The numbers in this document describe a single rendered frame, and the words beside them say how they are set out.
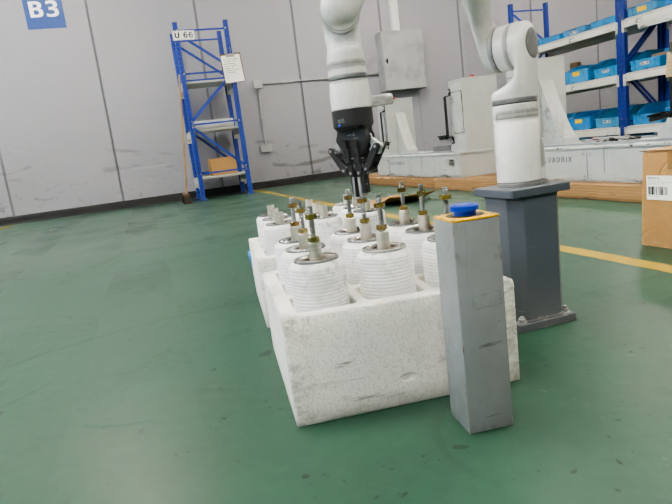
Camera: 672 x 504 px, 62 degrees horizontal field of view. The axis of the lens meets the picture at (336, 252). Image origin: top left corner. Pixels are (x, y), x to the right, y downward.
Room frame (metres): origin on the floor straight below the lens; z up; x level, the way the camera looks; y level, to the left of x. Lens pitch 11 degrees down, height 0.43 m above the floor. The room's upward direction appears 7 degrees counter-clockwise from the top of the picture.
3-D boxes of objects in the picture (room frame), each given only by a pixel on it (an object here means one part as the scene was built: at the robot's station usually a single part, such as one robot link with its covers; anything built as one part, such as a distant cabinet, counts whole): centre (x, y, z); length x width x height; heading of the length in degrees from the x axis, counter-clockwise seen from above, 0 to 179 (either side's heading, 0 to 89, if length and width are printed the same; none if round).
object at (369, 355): (1.06, -0.06, 0.09); 0.39 x 0.39 x 0.18; 11
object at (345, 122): (1.06, -0.06, 0.45); 0.08 x 0.08 x 0.09
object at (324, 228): (1.49, 0.02, 0.16); 0.10 x 0.10 x 0.18
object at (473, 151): (5.04, -1.02, 0.45); 1.61 x 0.57 x 0.74; 17
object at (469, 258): (0.79, -0.19, 0.16); 0.07 x 0.07 x 0.31; 11
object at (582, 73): (6.76, -3.22, 0.90); 0.50 x 0.38 x 0.21; 108
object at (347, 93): (1.07, -0.07, 0.52); 0.11 x 0.09 x 0.06; 134
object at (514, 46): (1.21, -0.41, 0.54); 0.09 x 0.09 x 0.17; 46
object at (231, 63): (6.63, 0.89, 1.45); 0.25 x 0.03 x 0.39; 107
